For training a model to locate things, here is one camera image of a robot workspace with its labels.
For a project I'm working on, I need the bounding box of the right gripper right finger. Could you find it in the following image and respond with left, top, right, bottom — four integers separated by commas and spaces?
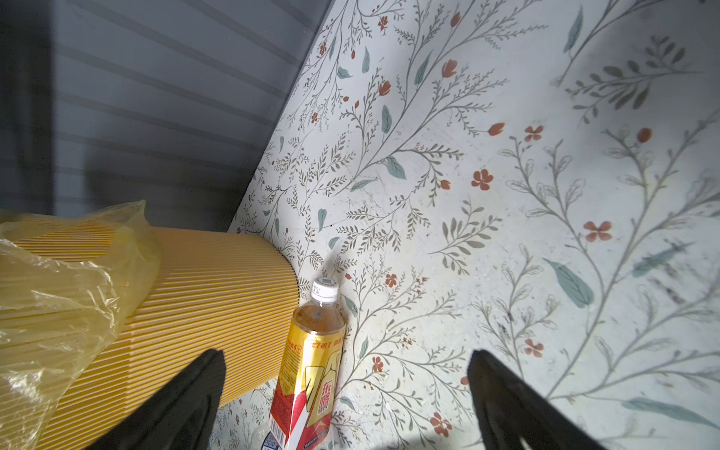
467, 350, 602, 449

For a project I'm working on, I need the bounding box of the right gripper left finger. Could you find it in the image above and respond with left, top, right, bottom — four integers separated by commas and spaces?
88, 349, 226, 450

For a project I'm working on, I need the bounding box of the yellow plastic waste bin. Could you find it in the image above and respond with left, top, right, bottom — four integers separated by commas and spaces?
33, 225, 299, 449

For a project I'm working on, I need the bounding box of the yellow bin liner bag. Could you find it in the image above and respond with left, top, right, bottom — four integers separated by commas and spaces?
1, 201, 161, 449

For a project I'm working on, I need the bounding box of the red yellow tea bottle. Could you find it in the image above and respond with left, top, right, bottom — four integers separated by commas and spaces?
269, 277, 347, 449

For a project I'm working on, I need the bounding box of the floral table mat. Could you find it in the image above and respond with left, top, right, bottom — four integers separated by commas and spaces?
231, 1, 719, 449

